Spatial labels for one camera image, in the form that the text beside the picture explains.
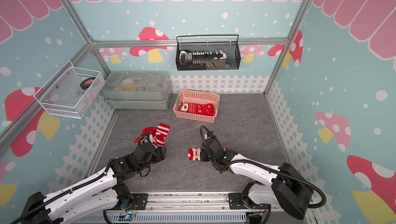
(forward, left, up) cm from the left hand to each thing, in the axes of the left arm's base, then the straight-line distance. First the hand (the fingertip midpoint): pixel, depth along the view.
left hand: (162, 153), depth 81 cm
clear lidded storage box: (+41, +23, +7) cm, 47 cm away
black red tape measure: (+25, +38, +26) cm, 52 cm away
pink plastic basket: (+47, -16, -7) cm, 50 cm away
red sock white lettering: (+36, -22, -6) cm, 43 cm away
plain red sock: (+18, +15, -8) cm, 25 cm away
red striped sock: (+14, +5, -6) cm, 16 cm away
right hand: (+2, -20, -2) cm, 21 cm away
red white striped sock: (+3, -17, -8) cm, 19 cm away
